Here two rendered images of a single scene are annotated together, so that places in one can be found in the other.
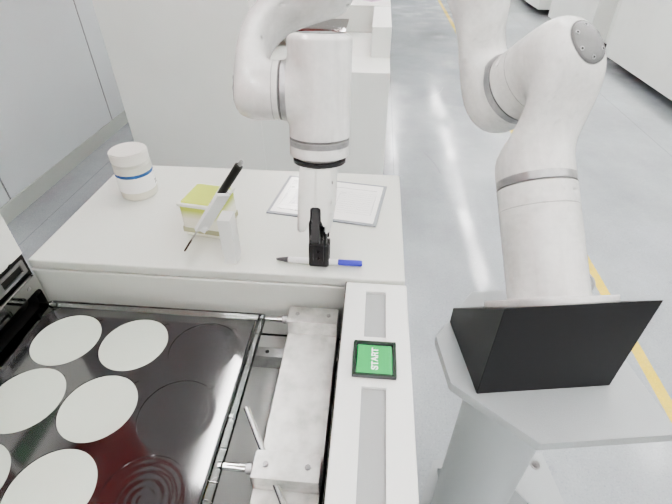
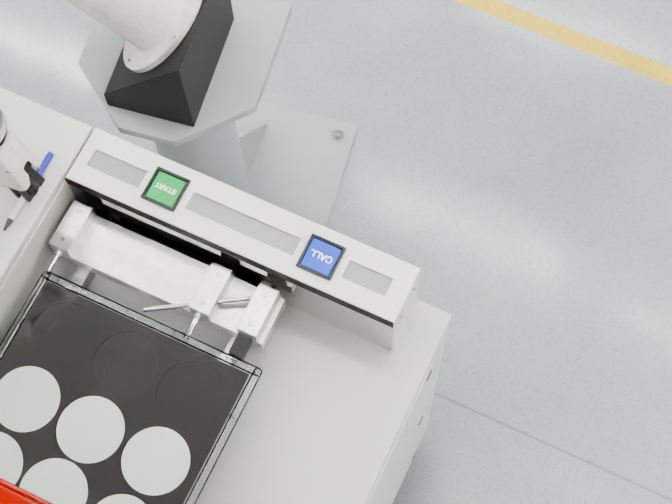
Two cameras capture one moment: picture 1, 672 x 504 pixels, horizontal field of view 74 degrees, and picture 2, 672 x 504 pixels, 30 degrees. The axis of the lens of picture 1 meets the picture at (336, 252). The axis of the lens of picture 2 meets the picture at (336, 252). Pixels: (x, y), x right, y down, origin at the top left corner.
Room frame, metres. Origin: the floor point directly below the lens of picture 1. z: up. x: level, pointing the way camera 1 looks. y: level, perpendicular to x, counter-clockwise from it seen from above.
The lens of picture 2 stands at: (-0.18, 0.58, 2.68)
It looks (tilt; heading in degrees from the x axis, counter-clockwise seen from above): 69 degrees down; 293
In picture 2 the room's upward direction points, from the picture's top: 3 degrees counter-clockwise
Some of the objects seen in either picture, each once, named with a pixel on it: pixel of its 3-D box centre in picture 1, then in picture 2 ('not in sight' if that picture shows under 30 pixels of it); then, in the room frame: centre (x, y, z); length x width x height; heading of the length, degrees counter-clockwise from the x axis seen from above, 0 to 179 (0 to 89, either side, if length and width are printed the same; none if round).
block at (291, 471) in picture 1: (287, 471); (211, 291); (0.25, 0.06, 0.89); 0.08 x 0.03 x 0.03; 85
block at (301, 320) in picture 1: (313, 320); (72, 228); (0.49, 0.04, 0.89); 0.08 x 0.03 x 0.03; 85
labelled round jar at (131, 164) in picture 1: (134, 171); not in sight; (0.78, 0.40, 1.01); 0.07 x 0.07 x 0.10
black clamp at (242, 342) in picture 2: not in sight; (240, 346); (0.18, 0.12, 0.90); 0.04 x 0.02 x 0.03; 85
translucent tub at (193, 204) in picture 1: (209, 211); not in sight; (0.66, 0.22, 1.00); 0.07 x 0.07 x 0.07; 77
